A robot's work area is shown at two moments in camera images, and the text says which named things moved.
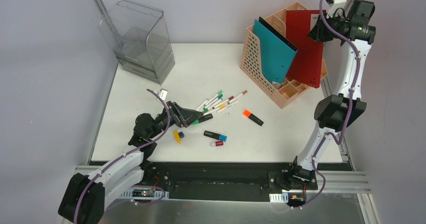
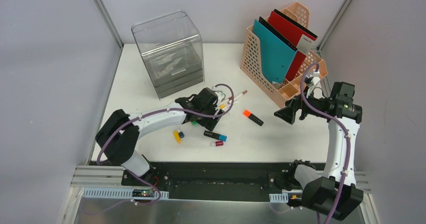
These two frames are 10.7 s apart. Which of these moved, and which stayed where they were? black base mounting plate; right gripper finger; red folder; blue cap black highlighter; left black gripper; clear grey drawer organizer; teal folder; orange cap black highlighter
Moved: red folder; clear grey drawer organizer; right gripper finger; left black gripper
Stayed: teal folder; orange cap black highlighter; blue cap black highlighter; black base mounting plate
